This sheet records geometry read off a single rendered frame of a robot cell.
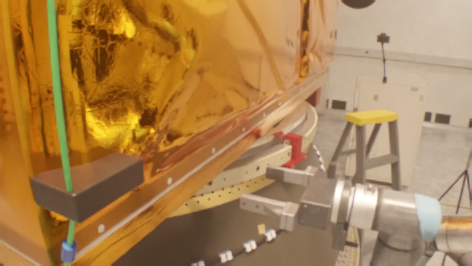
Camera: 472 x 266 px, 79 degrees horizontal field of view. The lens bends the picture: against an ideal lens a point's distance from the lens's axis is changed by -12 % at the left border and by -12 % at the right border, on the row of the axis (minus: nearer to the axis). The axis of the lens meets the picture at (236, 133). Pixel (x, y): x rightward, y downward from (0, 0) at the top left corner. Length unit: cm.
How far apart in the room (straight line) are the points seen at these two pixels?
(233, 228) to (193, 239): 12
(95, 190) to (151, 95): 15
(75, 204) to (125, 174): 7
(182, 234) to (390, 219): 51
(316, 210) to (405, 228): 15
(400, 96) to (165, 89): 415
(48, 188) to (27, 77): 10
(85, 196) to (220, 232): 62
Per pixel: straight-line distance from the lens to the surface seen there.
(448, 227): 70
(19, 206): 39
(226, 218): 90
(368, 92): 444
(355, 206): 56
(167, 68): 42
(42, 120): 34
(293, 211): 53
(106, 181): 32
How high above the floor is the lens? 206
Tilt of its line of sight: 18 degrees down
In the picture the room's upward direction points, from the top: 1 degrees clockwise
